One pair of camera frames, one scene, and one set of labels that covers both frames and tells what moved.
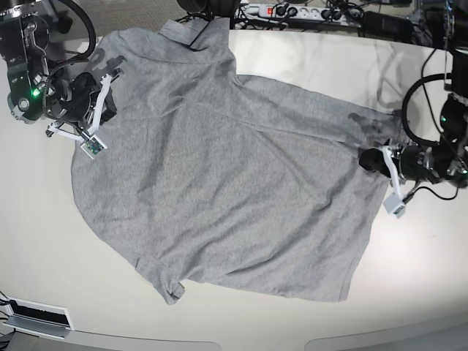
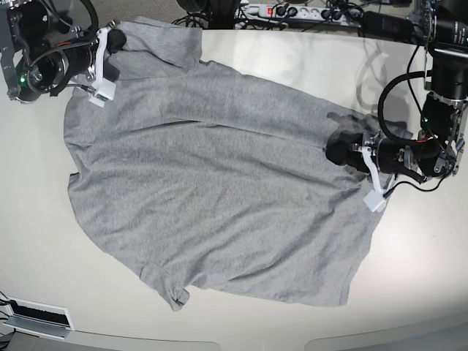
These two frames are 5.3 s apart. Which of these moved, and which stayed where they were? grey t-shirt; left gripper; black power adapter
Moved: left gripper
Stayed: black power adapter; grey t-shirt
